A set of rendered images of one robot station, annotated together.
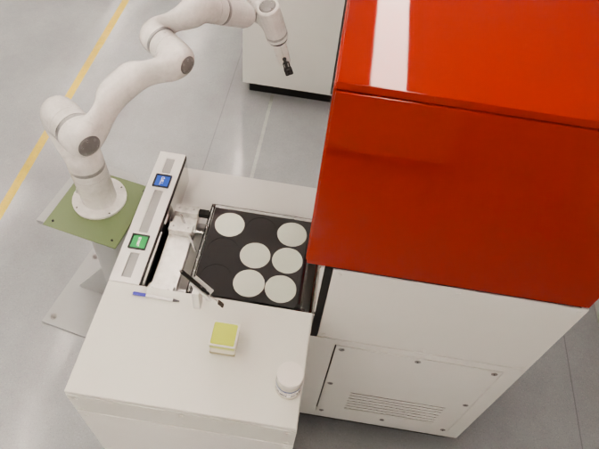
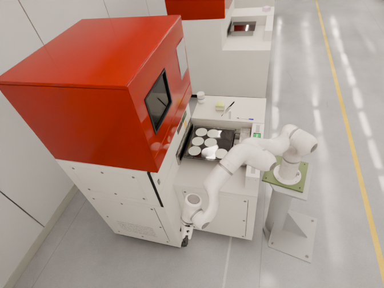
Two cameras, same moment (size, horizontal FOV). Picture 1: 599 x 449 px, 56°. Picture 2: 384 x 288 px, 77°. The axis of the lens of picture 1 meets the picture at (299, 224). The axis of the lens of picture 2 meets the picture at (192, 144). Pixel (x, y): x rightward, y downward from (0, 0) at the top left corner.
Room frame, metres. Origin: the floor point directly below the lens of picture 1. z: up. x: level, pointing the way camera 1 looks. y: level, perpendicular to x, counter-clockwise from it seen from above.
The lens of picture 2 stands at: (2.38, 0.47, 2.33)
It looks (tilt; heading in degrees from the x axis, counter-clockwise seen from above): 45 degrees down; 200
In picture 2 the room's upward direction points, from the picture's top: 10 degrees counter-clockwise
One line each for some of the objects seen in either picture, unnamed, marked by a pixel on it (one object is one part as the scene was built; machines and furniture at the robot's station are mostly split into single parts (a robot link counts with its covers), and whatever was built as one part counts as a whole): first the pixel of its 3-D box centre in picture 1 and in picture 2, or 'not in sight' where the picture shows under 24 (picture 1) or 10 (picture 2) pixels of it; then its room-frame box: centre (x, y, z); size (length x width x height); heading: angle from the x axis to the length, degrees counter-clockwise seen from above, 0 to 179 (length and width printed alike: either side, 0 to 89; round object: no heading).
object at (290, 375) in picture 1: (289, 380); (200, 98); (0.56, -0.03, 1.01); 0.07 x 0.07 x 0.10
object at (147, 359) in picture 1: (197, 360); (229, 114); (0.63, 0.24, 0.89); 0.62 x 0.35 x 0.14; 88
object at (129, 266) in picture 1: (153, 224); (255, 154); (1.09, 0.49, 0.89); 0.55 x 0.09 x 0.14; 178
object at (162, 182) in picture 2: (332, 199); (175, 146); (1.20, -0.10, 1.02); 0.82 x 0.03 x 0.40; 178
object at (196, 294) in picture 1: (201, 294); (228, 111); (0.78, 0.25, 1.03); 0.06 x 0.04 x 0.13; 88
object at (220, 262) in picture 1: (255, 256); (210, 142); (1.02, 0.13, 0.90); 0.34 x 0.34 x 0.01; 88
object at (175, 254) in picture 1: (176, 252); (243, 147); (1.01, 0.40, 0.87); 0.36 x 0.08 x 0.03; 178
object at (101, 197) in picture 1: (94, 182); (289, 166); (1.21, 0.73, 0.92); 0.19 x 0.19 x 0.18
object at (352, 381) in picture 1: (394, 303); (153, 186); (1.19, -0.44, 0.41); 0.82 x 0.71 x 0.82; 178
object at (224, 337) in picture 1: (224, 338); (220, 106); (0.66, 0.16, 1.00); 0.07 x 0.07 x 0.07; 89
